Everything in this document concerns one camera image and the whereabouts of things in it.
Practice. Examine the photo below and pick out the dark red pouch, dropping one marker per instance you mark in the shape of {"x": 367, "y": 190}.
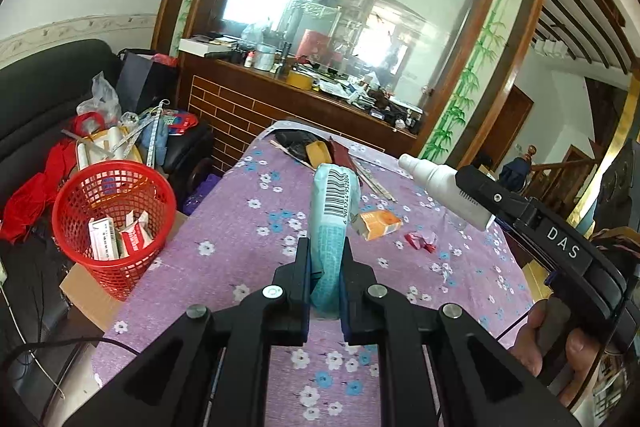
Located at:
{"x": 340, "y": 155}

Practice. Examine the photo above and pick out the bundle of chopsticks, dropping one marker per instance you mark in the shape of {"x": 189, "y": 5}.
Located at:
{"x": 367, "y": 177}

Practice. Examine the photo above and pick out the orange tissue pack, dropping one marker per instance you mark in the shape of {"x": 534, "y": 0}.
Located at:
{"x": 375, "y": 224}

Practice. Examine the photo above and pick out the red cigarette pack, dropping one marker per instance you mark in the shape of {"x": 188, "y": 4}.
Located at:
{"x": 134, "y": 235}

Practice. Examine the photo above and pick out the person right hand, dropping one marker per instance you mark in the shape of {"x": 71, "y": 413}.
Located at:
{"x": 550, "y": 347}

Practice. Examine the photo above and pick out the cardboard box under basket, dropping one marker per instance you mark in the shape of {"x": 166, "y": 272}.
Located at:
{"x": 92, "y": 300}

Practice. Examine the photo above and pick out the red plastic basket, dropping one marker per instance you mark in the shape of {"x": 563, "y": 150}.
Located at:
{"x": 113, "y": 218}

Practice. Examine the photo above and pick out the black leather sofa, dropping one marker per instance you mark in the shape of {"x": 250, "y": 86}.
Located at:
{"x": 39, "y": 96}

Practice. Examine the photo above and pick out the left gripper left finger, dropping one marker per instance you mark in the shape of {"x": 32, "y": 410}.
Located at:
{"x": 209, "y": 368}

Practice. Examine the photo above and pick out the dark paper shopping bag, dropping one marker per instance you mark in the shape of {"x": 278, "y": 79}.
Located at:
{"x": 146, "y": 78}

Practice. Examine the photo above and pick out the small white bottle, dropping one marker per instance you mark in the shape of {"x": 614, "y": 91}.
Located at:
{"x": 440, "y": 183}

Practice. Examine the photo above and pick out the gold pillar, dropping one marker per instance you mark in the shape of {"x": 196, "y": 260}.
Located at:
{"x": 627, "y": 127}

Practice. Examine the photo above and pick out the wooden door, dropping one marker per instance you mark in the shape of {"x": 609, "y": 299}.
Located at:
{"x": 507, "y": 125}

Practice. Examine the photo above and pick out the clear plastic bag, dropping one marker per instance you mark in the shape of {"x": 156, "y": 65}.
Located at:
{"x": 104, "y": 101}

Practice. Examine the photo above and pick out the long white medicine box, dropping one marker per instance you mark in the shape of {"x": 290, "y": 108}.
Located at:
{"x": 103, "y": 239}

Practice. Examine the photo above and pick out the yellow tray with rolls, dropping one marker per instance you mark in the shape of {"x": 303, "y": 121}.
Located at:
{"x": 111, "y": 144}

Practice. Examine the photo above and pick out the wooden cabinet with mirror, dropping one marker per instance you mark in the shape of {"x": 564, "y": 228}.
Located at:
{"x": 425, "y": 77}

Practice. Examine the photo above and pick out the red cloth on sofa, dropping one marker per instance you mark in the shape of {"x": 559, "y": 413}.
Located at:
{"x": 27, "y": 204}

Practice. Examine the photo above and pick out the wooden stair railing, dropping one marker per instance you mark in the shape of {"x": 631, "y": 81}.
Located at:
{"x": 556, "y": 185}

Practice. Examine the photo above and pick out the teal wet wipe pack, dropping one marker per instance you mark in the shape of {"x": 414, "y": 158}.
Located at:
{"x": 335, "y": 195}

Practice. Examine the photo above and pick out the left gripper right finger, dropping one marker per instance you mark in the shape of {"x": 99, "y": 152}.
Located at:
{"x": 439, "y": 367}

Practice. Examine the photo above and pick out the purple floral tablecloth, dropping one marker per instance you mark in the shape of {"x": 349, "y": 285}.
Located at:
{"x": 249, "y": 226}

